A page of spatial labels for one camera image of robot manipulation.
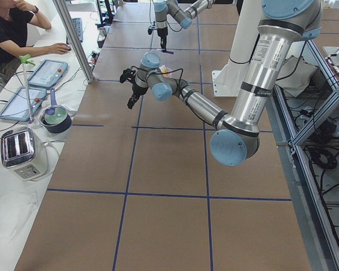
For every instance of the pink mesh pen holder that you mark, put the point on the pink mesh pen holder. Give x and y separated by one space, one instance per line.
163 68

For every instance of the small metal cup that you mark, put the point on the small metal cup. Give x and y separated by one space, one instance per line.
102 31

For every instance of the dark blue pot with lid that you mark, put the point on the dark blue pot with lid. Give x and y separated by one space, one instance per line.
55 118

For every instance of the black keyboard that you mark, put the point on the black keyboard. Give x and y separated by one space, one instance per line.
77 23

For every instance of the upper blue teach pendant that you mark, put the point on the upper blue teach pendant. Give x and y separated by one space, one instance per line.
48 73

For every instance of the blue teach pendant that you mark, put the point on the blue teach pendant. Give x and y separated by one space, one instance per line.
17 108
48 73

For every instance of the metal rod green clip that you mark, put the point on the metal rod green clip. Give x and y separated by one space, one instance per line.
25 59

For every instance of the lower blue teach pendant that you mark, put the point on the lower blue teach pendant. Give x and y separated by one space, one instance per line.
17 108

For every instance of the silver toaster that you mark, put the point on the silver toaster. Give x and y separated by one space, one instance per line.
23 153

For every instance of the seated person black shirt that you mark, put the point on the seated person black shirt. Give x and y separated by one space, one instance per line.
14 18

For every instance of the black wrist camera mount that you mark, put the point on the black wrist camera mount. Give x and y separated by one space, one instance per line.
128 75

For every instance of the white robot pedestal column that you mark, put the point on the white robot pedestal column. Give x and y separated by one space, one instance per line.
227 82

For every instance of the aluminium frame post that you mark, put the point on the aluminium frame post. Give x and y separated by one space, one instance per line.
63 12

